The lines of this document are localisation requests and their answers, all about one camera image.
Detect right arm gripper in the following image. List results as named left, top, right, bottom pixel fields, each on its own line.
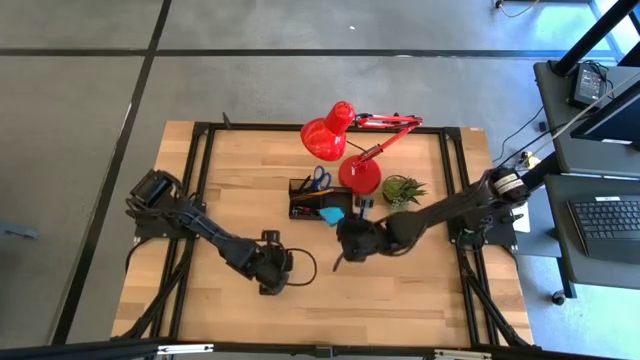
left=335, top=197, right=389, bottom=264

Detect blue sticky note pad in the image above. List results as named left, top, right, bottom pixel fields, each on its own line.
left=318, top=205, right=346, bottom=228

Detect blue-handled scissors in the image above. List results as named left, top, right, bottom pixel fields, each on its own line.
left=310, top=164, right=333, bottom=194

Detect black mesh desk organizer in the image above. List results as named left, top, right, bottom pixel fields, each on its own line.
left=288, top=178, right=354, bottom=221

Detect green succulent in pot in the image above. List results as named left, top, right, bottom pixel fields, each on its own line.
left=382, top=174, right=429, bottom=214

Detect black beam with silver brackets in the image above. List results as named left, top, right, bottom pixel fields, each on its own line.
left=0, top=337, right=640, bottom=360

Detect red desk lamp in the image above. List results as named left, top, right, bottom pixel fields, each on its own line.
left=299, top=100, right=424, bottom=195

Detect black diagonal desk strut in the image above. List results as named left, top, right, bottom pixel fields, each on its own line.
left=522, top=152, right=560, bottom=189

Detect grey desk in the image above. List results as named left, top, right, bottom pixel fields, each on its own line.
left=544, top=173, right=640, bottom=291
left=533, top=59, right=640, bottom=177

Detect black computer keyboard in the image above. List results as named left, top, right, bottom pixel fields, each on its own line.
left=567, top=195, right=640, bottom=264

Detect black power adapter box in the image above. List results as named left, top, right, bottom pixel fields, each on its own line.
left=569, top=62, right=609, bottom=109

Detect black computer monitor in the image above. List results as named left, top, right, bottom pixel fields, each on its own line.
left=569, top=77, right=640, bottom=146

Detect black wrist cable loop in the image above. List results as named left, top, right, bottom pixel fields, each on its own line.
left=285, top=248, right=319, bottom=287

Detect black aluminium table frame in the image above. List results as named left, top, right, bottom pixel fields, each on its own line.
left=112, top=121, right=534, bottom=349

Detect black floor cable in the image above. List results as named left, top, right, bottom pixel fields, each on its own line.
left=492, top=105, right=551, bottom=169

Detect orange cable with plug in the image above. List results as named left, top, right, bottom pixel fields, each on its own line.
left=494, top=0, right=541, bottom=19

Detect white cable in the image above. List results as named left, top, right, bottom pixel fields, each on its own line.
left=548, top=72, right=640, bottom=143

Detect black diagonal post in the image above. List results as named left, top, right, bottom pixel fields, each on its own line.
left=552, top=0, right=640, bottom=77

